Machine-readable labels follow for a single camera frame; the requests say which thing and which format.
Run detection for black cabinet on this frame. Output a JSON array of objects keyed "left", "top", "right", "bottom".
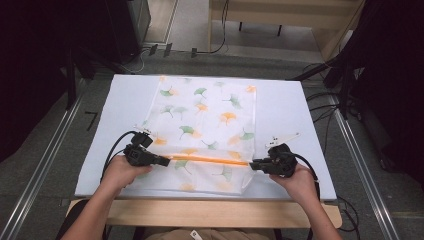
[{"left": 105, "top": 0, "right": 152, "bottom": 65}]

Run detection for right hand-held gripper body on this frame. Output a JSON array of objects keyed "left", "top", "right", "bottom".
[{"left": 264, "top": 132, "right": 301, "bottom": 179}]

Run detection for light blue table mat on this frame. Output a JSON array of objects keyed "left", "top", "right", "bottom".
[{"left": 74, "top": 73, "right": 338, "bottom": 202}]

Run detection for person's left hand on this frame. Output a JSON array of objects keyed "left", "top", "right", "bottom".
[{"left": 101, "top": 154, "right": 154, "bottom": 194}]

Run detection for black curtain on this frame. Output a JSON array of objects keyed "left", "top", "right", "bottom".
[{"left": 346, "top": 0, "right": 424, "bottom": 188}]

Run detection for wooden table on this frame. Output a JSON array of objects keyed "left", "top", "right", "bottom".
[{"left": 67, "top": 197, "right": 343, "bottom": 230}]

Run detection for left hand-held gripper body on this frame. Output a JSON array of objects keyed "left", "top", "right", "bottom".
[{"left": 122, "top": 124, "right": 156, "bottom": 167}]

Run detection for aluminium floor rail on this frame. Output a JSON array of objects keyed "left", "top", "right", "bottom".
[
  {"left": 0, "top": 79, "right": 88, "bottom": 240},
  {"left": 328, "top": 94, "right": 402, "bottom": 240}
]

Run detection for bundle of black cables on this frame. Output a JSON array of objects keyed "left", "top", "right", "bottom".
[{"left": 302, "top": 62, "right": 346, "bottom": 154}]

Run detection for white floor cable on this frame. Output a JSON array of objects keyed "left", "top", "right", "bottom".
[{"left": 119, "top": 49, "right": 150, "bottom": 75}]

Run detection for black floor cable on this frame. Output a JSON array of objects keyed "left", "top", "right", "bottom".
[{"left": 195, "top": 0, "right": 231, "bottom": 55}]

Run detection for person's beige trousers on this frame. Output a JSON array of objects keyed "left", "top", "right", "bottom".
[{"left": 143, "top": 227, "right": 278, "bottom": 240}]

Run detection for light wooden bench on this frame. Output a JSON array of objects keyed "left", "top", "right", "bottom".
[{"left": 207, "top": 0, "right": 365, "bottom": 62}]

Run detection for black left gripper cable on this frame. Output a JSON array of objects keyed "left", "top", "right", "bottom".
[{"left": 100, "top": 130, "right": 138, "bottom": 183}]

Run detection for black metal stand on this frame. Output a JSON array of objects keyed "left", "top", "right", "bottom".
[
  {"left": 64, "top": 49, "right": 78, "bottom": 111},
  {"left": 289, "top": 56, "right": 356, "bottom": 120}
]

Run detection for person's right hand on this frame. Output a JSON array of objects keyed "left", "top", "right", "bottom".
[{"left": 269, "top": 165, "right": 320, "bottom": 207}]

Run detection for leaf print zipper bag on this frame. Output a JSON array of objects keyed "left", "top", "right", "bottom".
[{"left": 124, "top": 75, "right": 258, "bottom": 196}]

